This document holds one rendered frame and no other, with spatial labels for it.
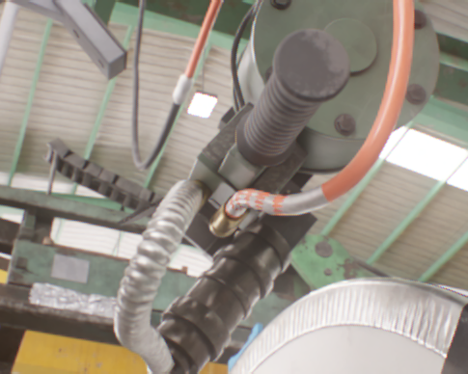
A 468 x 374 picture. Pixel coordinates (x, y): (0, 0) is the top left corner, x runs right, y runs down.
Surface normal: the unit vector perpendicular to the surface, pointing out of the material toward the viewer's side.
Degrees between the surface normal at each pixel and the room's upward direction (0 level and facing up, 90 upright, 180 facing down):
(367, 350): 90
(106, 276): 90
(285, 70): 115
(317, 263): 90
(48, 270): 90
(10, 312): 180
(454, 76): 180
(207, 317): 105
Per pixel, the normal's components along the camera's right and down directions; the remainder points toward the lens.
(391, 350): -0.94, -0.22
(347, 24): 0.16, -0.24
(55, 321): 0.00, 0.77
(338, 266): 0.18, -0.62
